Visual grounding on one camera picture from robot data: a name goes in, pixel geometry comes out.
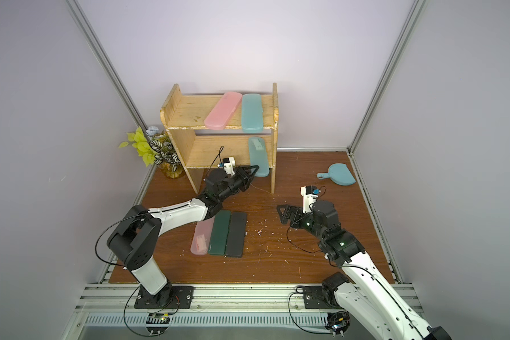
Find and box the dark green pencil case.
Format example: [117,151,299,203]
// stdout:
[208,211,232,256]

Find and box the black pencil case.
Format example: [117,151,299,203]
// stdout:
[225,212,247,258]

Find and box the light pink pencil case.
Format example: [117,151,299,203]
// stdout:
[191,218,215,256]

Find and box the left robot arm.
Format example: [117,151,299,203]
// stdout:
[106,165,259,307]

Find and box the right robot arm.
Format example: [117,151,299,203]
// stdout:
[276,201,451,339]

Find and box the teal pencil case lower shelf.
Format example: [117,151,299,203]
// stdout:
[248,137,270,177]

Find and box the teal pencil case shelf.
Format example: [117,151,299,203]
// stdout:
[248,137,270,177]
[241,93,264,134]

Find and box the teal pencil case upper shelf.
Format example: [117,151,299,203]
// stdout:
[241,93,264,134]

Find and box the wooden two-tier shelf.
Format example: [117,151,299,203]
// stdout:
[160,83,279,193]

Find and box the teal dustpan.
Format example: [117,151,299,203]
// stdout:
[317,163,356,186]

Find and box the potted plant in glass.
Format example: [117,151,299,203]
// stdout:
[118,126,185,179]

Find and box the right circuit board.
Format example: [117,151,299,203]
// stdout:
[325,310,351,337]

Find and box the circuit board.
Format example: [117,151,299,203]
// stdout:
[325,310,351,337]
[145,313,172,337]

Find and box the left circuit board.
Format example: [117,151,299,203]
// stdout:
[145,313,172,337]

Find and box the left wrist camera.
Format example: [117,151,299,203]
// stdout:
[218,157,236,177]

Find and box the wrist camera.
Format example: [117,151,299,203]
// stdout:
[218,157,236,177]
[300,186,320,213]

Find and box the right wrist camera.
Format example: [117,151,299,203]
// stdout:
[300,186,320,213]

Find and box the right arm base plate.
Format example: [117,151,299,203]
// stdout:
[297,286,343,310]

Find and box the aluminium rail frame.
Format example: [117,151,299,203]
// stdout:
[62,283,424,339]

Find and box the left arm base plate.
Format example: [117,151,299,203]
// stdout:
[134,285,195,310]

